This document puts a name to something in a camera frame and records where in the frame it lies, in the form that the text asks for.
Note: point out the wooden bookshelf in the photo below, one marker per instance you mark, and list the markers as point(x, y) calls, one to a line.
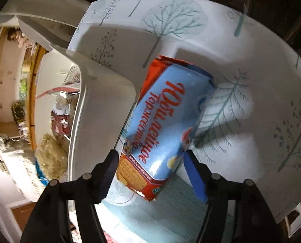
point(11, 58)

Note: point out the grey office chair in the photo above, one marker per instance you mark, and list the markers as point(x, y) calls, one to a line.
point(47, 22)

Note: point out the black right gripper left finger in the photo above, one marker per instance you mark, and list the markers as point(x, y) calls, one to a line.
point(49, 220)

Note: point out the white plastic storage bin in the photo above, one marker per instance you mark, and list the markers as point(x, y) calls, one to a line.
point(104, 102)

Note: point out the red foil candy packet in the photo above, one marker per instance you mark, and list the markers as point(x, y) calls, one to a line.
point(60, 124)

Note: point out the large rice cracker bag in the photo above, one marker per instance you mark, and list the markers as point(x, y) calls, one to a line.
point(51, 157)

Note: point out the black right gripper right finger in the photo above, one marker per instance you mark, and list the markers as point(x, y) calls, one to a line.
point(253, 220)

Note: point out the wooden desk with drawers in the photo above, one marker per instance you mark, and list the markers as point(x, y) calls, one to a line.
point(31, 93)

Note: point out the tree pattern tablecloth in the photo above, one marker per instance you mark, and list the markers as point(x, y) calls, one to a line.
point(251, 127)

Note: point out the blue Russian biscuit pack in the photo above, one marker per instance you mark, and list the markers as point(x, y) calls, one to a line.
point(163, 124)

